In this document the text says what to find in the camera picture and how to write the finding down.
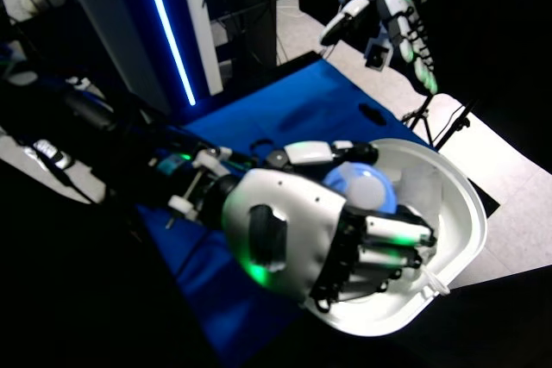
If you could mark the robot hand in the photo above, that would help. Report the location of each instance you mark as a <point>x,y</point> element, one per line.
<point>297,208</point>
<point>399,10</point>

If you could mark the white perforated oval basin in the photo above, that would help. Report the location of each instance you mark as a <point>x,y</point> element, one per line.
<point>457,230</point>

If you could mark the black camera box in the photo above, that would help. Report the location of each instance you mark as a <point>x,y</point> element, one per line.
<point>377,55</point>

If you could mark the black tripod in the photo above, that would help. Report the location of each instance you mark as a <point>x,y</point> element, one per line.
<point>424,120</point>

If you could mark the small black flat object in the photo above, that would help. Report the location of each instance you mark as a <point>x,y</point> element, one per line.
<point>371,114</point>

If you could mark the blue table mat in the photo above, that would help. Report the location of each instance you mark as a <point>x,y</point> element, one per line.
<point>280,96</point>

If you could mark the white handheld device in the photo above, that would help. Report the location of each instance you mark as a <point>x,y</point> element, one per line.
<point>54,154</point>

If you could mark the column with blue light strip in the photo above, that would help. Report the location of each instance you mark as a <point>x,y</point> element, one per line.
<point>129,40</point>

